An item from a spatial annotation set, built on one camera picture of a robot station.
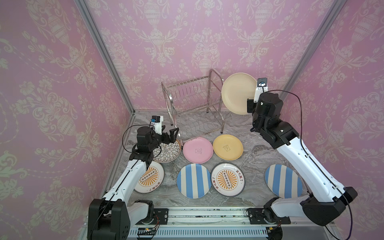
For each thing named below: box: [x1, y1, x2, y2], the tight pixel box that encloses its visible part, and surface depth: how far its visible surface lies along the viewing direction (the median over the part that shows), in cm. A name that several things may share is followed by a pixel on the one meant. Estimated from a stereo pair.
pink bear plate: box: [182, 137, 214, 164], surface depth 99 cm
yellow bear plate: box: [212, 134, 244, 161], surface depth 102 cm
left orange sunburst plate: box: [134, 161, 165, 194], surface depth 87 cm
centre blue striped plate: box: [176, 163, 212, 199], surface depth 87 cm
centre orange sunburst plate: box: [211, 162, 246, 197], surface depth 87 cm
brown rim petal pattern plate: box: [152, 139, 182, 163], surface depth 97 cm
